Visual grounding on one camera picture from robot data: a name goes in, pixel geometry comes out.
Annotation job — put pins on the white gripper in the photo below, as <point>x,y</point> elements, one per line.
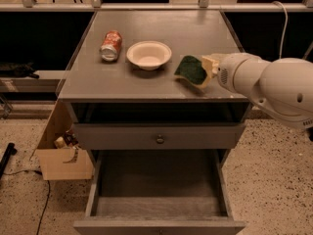
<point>227,72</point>

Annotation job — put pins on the open cardboard box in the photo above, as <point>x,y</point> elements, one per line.
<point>57,160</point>

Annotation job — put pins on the crushed orange soda can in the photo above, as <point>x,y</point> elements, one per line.
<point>111,46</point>

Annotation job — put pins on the grey closed upper drawer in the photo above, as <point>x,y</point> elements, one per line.
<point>135,136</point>

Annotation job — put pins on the grey open middle drawer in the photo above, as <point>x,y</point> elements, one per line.
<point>171,192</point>

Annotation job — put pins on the round metal drawer knob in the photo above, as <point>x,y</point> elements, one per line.
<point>160,139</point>

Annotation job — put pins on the green yellow scrubbing sponge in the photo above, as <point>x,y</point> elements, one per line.
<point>190,69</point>

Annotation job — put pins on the black object on rail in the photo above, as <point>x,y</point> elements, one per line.
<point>17,70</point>

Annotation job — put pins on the grey wooden drawer cabinet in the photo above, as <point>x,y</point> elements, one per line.
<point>98,92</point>

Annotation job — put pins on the white paper bowl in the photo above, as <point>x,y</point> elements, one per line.
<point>148,55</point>

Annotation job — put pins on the items inside cardboard box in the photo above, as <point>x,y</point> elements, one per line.
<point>68,140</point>

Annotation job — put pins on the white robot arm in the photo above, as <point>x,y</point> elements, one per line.
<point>282,89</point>

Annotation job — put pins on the metal frame rail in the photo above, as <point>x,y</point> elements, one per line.
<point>233,8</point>

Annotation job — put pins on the black pole on floor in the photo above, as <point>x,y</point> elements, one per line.
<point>10,151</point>

